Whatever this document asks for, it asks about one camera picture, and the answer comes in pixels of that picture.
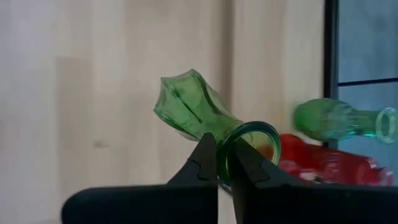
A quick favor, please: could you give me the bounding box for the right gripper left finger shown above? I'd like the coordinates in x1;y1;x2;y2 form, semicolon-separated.
167;133;219;188

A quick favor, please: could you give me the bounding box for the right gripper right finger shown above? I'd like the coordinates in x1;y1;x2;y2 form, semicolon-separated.
228;138;305;224

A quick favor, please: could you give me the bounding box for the large smooth red glass vase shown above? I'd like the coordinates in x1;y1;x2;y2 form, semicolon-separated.
257;133;343;185

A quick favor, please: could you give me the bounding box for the green wide-rim fluted glass vase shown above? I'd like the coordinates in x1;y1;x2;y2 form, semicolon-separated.
153;68;282;187

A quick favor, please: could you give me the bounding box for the tall green hobnail glass vase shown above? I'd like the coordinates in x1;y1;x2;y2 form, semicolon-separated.
293;97;398;145

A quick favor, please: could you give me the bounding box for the wooden shelf board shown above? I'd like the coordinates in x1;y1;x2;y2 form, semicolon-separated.
231;0;326;139

